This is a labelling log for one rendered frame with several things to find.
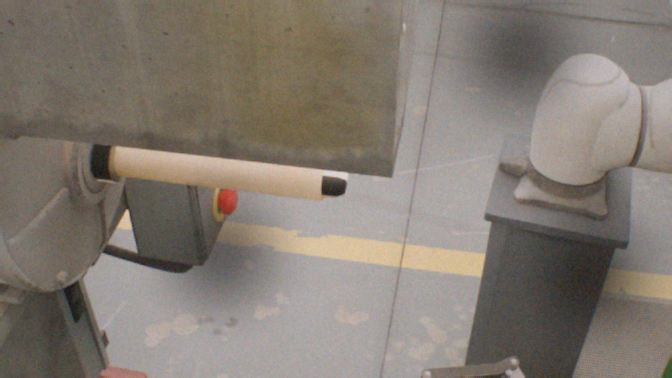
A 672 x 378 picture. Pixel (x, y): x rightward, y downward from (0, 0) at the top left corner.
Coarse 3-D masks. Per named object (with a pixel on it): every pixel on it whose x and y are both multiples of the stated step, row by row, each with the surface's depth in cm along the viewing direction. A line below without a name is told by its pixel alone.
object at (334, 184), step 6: (324, 174) 63; (330, 174) 63; (336, 174) 63; (342, 174) 63; (348, 174) 64; (324, 180) 62; (330, 180) 62; (336, 180) 62; (342, 180) 62; (348, 180) 64; (324, 186) 63; (330, 186) 62; (336, 186) 62; (342, 186) 62; (324, 192) 63; (330, 192) 63; (336, 192) 63; (342, 192) 63
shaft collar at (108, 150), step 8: (96, 144) 64; (96, 152) 64; (104, 152) 64; (112, 152) 64; (96, 160) 64; (104, 160) 64; (112, 160) 64; (96, 168) 65; (104, 168) 64; (112, 168) 65; (96, 176) 65; (104, 176) 65; (112, 176) 65; (120, 176) 67
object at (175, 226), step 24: (144, 192) 95; (168, 192) 94; (192, 192) 94; (216, 192) 102; (144, 216) 98; (168, 216) 97; (192, 216) 96; (216, 216) 103; (144, 240) 101; (168, 240) 100; (192, 240) 99; (144, 264) 106; (168, 264) 108; (192, 264) 102
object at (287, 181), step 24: (120, 168) 65; (144, 168) 64; (168, 168) 64; (192, 168) 64; (216, 168) 63; (240, 168) 63; (264, 168) 63; (288, 168) 63; (264, 192) 64; (288, 192) 63; (312, 192) 63
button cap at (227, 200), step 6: (222, 192) 104; (228, 192) 103; (234, 192) 104; (222, 198) 103; (228, 198) 102; (234, 198) 104; (222, 204) 102; (228, 204) 103; (234, 204) 104; (222, 210) 103; (228, 210) 103; (234, 210) 104
